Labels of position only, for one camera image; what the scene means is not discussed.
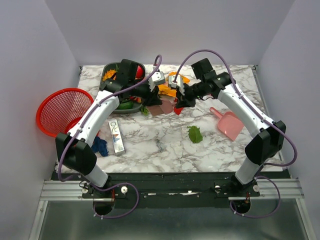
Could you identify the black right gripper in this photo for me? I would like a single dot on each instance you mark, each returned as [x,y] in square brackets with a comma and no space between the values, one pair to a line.
[183,101]

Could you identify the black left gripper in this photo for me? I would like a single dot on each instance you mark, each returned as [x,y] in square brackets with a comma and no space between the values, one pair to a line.
[152,98]

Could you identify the pink hand brush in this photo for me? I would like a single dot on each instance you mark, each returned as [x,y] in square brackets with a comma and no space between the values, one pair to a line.
[165,108]

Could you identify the pink plastic dustpan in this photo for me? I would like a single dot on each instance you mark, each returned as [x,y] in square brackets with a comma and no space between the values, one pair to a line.
[228,123]

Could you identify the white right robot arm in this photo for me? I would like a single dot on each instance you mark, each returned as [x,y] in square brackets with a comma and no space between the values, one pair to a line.
[267,139]

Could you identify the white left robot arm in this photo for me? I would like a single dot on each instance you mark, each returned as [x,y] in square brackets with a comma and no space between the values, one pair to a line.
[74,148]

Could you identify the dark green paper scrap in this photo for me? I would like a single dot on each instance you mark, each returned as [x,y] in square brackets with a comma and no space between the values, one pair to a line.
[144,110]

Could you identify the red paper scrap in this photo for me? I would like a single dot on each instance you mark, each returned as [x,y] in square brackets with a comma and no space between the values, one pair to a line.
[178,110]

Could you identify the orange snack bag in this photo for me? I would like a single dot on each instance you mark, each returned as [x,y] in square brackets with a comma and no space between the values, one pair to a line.
[164,89]

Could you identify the green toy avocado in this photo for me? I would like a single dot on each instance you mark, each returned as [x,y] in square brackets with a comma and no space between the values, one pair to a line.
[126,105]

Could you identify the red toy apple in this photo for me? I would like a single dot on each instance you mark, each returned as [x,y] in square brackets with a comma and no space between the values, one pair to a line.
[139,72]

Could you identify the grey fruit tray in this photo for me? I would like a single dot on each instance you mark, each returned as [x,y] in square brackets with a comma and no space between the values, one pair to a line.
[136,100]

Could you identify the toy pineapple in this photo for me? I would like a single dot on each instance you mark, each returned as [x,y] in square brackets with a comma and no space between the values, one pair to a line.
[109,74]

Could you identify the silver toothpaste box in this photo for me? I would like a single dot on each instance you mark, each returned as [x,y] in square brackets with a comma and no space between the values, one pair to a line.
[117,140]

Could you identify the blue crumpled paper scrap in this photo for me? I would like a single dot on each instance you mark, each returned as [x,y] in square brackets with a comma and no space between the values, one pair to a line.
[100,146]

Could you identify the red mesh waste basket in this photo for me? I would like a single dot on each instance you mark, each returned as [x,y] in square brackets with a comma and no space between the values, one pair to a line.
[62,110]

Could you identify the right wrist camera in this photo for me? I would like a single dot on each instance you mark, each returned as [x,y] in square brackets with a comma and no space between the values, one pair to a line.
[176,82]

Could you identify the aluminium frame rail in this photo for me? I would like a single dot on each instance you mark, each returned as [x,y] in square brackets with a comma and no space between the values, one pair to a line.
[69,191]

